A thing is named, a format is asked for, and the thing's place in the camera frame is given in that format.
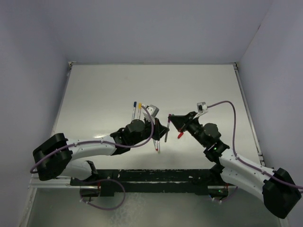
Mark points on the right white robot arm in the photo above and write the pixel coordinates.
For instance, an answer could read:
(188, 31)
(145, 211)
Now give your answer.
(275, 188)

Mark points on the purple whiteboard marker pen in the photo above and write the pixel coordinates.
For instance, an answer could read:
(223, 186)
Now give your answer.
(166, 135)

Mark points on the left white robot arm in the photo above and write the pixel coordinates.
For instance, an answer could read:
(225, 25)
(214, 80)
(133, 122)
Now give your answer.
(59, 156)

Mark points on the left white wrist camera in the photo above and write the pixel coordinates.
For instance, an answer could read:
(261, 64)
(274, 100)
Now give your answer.
(152, 110)

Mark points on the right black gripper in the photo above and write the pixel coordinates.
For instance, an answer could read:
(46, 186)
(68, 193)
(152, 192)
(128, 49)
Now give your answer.
(182, 123)

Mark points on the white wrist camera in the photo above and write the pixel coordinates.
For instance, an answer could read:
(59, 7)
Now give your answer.
(152, 110)
(201, 109)

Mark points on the blue whiteboard marker pen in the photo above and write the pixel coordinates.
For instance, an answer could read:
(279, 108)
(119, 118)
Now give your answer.
(134, 112)

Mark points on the aluminium frame rail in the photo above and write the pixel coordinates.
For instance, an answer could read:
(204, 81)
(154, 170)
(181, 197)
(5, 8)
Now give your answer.
(260, 155)

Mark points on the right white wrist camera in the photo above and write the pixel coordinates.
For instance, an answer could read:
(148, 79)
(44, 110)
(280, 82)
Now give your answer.
(201, 109)

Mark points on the green whiteboard marker pen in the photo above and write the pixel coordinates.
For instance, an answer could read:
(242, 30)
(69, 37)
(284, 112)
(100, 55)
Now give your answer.
(158, 147)

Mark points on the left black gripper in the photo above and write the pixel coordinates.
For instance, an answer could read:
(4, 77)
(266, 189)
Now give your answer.
(159, 129)

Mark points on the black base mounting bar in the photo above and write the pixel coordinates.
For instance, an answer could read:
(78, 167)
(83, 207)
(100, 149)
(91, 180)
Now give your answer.
(107, 182)

